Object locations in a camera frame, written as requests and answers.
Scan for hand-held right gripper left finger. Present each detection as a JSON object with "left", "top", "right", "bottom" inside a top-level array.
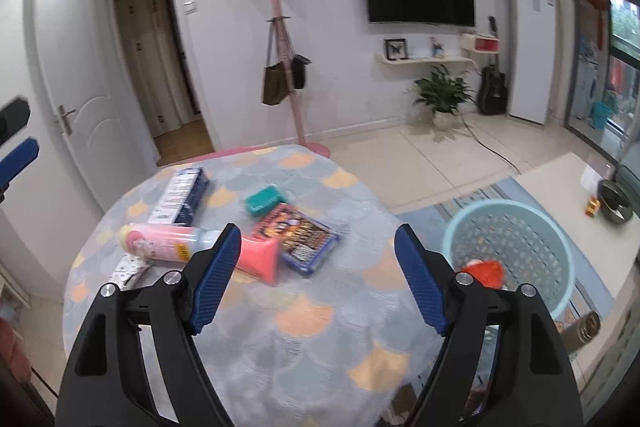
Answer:
[{"left": 54, "top": 222, "right": 243, "bottom": 427}]

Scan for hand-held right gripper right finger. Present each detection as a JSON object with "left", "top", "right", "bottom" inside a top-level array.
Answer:
[{"left": 394, "top": 222, "right": 585, "bottom": 427}]

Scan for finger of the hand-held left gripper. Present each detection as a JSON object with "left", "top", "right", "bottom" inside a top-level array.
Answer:
[
  {"left": 0, "top": 136, "right": 41, "bottom": 190},
  {"left": 0, "top": 97, "right": 32, "bottom": 145}
]

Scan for light green plastic basket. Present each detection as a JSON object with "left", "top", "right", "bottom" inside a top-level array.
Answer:
[{"left": 442, "top": 199, "right": 576, "bottom": 323}]

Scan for red paper cup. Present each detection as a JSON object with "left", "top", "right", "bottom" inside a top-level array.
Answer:
[{"left": 234, "top": 234, "right": 281, "bottom": 284}]

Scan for orange plastic bag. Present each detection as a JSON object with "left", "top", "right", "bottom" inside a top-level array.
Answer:
[{"left": 459, "top": 259, "right": 505, "bottom": 292}]

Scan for pink and yellow snack tube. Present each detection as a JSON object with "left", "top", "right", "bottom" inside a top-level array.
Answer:
[{"left": 119, "top": 223, "right": 223, "bottom": 264}]

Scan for white room door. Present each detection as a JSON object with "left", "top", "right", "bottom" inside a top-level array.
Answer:
[{"left": 22, "top": 0, "right": 160, "bottom": 220}]

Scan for blue and white carton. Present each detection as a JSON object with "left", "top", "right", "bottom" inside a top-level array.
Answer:
[{"left": 149, "top": 166, "right": 213, "bottom": 226}]

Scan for white polka-dot paper box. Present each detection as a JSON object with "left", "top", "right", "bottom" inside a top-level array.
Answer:
[{"left": 109, "top": 255, "right": 152, "bottom": 289}]

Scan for small green box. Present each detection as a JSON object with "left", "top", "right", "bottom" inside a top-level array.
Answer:
[{"left": 244, "top": 183, "right": 284, "bottom": 216}]

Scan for colourful blue snack packet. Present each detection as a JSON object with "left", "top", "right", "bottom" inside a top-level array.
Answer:
[{"left": 251, "top": 203, "right": 342, "bottom": 278}]

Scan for patterned tablecloth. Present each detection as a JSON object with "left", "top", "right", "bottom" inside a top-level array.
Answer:
[{"left": 62, "top": 144, "right": 451, "bottom": 427}]

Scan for white coffee table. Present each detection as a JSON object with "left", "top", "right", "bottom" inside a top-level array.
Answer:
[{"left": 515, "top": 152, "right": 640, "bottom": 408}]

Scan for metal tin can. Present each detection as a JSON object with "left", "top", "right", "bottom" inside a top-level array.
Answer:
[{"left": 575, "top": 311, "right": 602, "bottom": 344}]

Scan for pink coat rack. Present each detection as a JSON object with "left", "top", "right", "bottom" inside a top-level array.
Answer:
[{"left": 245, "top": 0, "right": 333, "bottom": 160}]

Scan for potted green plant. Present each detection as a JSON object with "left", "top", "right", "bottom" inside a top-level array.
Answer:
[{"left": 407, "top": 64, "right": 476, "bottom": 130}]

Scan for brown hanging bag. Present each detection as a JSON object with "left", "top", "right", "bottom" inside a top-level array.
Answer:
[{"left": 261, "top": 19, "right": 291, "bottom": 106}]

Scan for black guitar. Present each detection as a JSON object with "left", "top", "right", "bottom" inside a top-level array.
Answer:
[{"left": 477, "top": 16, "right": 510, "bottom": 116}]

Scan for dark bowl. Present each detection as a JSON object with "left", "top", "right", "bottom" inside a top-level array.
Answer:
[{"left": 597, "top": 179, "right": 635, "bottom": 223}]

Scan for black hanging bag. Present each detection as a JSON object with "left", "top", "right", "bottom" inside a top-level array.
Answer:
[{"left": 291, "top": 54, "right": 312, "bottom": 90}]

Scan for teal bucket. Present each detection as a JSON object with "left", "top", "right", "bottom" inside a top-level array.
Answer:
[{"left": 587, "top": 101, "right": 612, "bottom": 130}]

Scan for white and red box shelf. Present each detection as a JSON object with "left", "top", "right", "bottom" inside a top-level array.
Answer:
[{"left": 460, "top": 32, "right": 502, "bottom": 54}]

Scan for white standing air conditioner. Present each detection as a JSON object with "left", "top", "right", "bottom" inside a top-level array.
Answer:
[{"left": 507, "top": 0, "right": 557, "bottom": 125}]

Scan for white washing machine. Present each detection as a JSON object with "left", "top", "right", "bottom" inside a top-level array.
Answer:
[{"left": 575, "top": 52, "right": 606, "bottom": 120}]

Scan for balcony glass door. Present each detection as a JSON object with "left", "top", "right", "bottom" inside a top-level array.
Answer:
[{"left": 565, "top": 0, "right": 640, "bottom": 168}]

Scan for black floor cable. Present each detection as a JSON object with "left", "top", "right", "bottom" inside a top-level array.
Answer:
[{"left": 462, "top": 117, "right": 523, "bottom": 172}]

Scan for white curved wall shelf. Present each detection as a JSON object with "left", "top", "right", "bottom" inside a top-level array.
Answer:
[{"left": 374, "top": 54, "right": 473, "bottom": 66}]

